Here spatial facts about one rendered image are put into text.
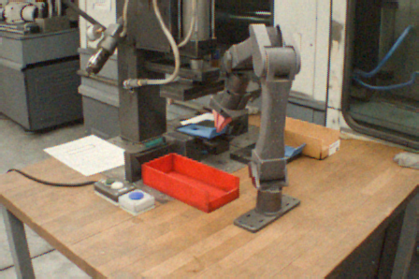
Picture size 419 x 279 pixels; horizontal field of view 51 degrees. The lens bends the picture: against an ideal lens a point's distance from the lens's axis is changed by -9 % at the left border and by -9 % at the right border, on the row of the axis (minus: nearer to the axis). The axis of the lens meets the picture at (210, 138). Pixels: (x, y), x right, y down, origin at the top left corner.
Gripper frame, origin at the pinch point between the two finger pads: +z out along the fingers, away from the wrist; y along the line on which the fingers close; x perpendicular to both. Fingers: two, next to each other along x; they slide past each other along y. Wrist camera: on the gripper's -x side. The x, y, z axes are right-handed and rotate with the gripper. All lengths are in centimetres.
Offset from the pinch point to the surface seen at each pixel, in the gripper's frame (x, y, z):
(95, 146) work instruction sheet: 17.3, 32.3, 27.4
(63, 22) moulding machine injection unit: -122, 280, 123
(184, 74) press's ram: 2.7, 16.7, -9.0
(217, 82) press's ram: -5.3, 10.1, -8.7
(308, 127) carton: -35.5, -11.0, 1.7
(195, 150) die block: 4.6, 2.2, 8.6
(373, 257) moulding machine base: -59, -57, 43
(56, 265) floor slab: 8, 58, 138
